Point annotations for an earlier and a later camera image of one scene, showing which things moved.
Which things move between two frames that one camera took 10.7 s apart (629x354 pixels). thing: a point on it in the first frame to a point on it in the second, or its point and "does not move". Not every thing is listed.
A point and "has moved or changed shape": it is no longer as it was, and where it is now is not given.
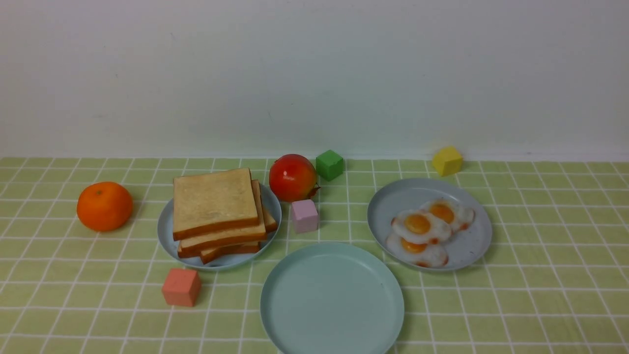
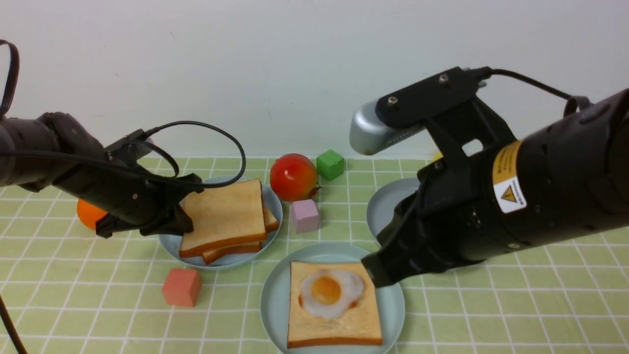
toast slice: [211, 203] to [331, 303]
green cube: [329, 164] does not move
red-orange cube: [182, 287] does not move
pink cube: [304, 215] does not move
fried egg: [419, 226] has moved or changed shape
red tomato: [293, 177] does not move
